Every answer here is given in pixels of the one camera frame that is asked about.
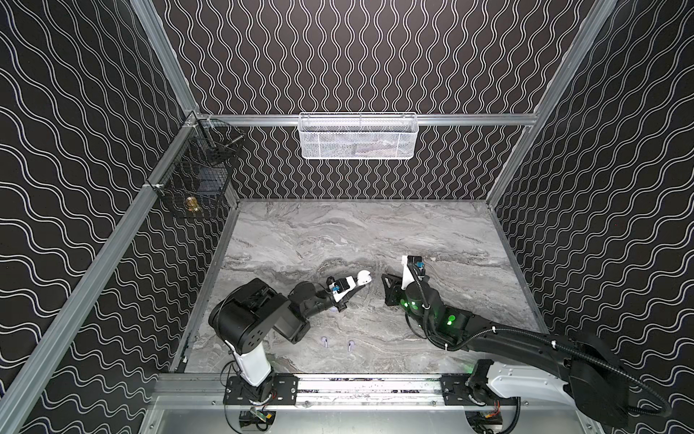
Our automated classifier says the brass fitting in basket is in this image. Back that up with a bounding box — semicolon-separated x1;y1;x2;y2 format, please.
184;196;202;213

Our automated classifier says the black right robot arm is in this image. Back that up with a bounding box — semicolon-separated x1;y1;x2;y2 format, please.
381;265;672;429

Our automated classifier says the white earbud charging case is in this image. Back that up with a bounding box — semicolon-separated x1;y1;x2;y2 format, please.
356;271;372;287

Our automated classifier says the black wire basket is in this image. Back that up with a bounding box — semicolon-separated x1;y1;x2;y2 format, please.
155;118;247;221

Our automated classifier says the aluminium front rail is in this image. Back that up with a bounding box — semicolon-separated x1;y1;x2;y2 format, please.
153;369;576;410

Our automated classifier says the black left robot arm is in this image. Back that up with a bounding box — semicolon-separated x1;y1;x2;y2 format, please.
208;271;372;387

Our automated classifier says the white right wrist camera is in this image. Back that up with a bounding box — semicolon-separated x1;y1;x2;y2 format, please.
401;255;426;289

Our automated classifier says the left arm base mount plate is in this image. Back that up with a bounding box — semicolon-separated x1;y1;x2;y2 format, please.
223;374;299;407

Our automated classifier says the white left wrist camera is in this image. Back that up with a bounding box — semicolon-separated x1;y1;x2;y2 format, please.
326;276;357;296

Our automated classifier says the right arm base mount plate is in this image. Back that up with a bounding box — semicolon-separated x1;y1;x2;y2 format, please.
439;374;516;407

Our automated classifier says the white mesh wire basket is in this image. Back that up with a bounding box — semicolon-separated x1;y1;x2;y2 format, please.
297;112;419;160

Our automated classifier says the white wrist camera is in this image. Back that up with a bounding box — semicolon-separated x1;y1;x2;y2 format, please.
326;276;357;296
401;255;426;289

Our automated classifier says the black corrugated cable conduit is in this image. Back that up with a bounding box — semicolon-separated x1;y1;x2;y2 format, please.
427;324;673;419

